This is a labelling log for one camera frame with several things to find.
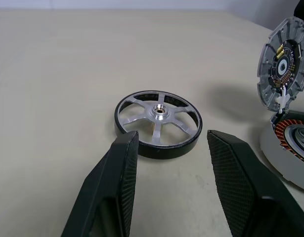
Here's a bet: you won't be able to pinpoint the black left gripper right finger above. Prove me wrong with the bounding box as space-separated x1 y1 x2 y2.
206 129 304 237

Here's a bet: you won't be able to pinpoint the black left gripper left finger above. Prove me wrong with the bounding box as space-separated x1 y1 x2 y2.
60 130 139 237

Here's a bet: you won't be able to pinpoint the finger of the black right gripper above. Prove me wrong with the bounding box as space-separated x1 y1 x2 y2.
291 0 304 18

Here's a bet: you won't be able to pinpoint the grey round motor lid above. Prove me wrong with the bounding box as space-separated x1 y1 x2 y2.
256 16 304 117

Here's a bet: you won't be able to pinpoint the silver spoked rotor black rim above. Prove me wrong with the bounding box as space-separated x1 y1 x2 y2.
114 89 204 159

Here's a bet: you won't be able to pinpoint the grey motor housing copper windings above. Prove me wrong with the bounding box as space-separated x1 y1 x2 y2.
260 110 304 193

